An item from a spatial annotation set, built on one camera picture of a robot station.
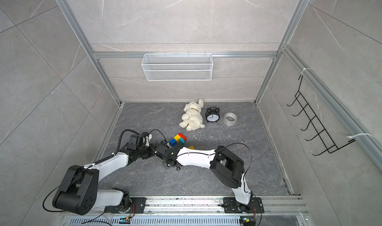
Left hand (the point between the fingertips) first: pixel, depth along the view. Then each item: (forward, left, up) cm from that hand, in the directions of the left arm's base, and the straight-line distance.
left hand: (161, 147), depth 90 cm
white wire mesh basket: (+48, -11, +25) cm, 55 cm away
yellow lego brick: (+7, -9, -2) cm, 12 cm away
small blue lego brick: (+5, -7, -2) cm, 8 cm away
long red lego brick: (+10, -12, -3) cm, 16 cm away
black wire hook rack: (-14, -77, +27) cm, 82 cm away
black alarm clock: (+23, -34, +2) cm, 41 cm away
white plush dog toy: (+17, -20, +7) cm, 27 cm away
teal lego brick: (+5, -13, -2) cm, 14 cm away
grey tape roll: (+20, -47, -4) cm, 52 cm away
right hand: (-8, -6, -2) cm, 10 cm away
